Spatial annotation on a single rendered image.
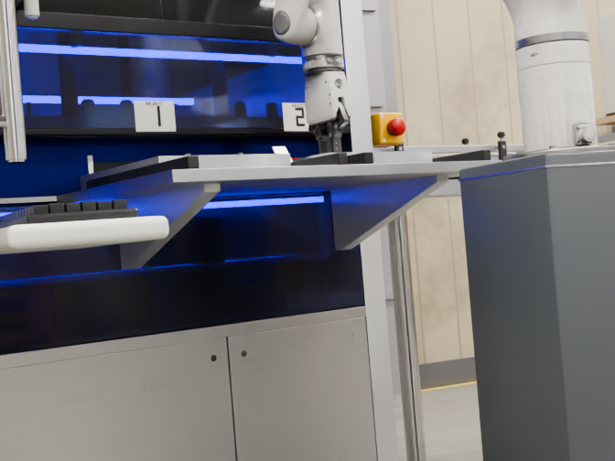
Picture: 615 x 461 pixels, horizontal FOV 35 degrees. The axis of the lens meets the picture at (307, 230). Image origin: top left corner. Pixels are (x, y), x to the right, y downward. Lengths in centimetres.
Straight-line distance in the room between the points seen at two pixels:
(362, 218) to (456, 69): 294
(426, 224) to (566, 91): 315
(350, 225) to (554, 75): 63
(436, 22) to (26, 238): 388
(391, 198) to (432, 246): 280
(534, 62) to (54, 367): 98
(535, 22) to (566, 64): 8
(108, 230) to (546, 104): 76
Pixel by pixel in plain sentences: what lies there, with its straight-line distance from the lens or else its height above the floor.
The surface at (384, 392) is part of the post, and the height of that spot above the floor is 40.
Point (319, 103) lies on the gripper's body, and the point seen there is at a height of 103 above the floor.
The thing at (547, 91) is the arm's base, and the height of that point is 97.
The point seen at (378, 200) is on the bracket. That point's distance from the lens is 199.
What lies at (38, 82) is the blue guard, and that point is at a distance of 185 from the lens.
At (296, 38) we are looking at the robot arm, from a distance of 195.
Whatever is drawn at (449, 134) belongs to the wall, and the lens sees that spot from 485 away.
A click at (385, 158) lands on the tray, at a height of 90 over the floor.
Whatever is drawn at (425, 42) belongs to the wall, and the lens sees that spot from 487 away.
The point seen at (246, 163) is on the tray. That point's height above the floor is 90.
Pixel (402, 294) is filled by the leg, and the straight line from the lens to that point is 244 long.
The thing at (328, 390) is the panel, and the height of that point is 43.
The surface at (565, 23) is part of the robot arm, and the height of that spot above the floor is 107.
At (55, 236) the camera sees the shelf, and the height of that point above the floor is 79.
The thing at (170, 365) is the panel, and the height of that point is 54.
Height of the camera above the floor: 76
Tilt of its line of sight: level
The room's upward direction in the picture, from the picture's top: 5 degrees counter-clockwise
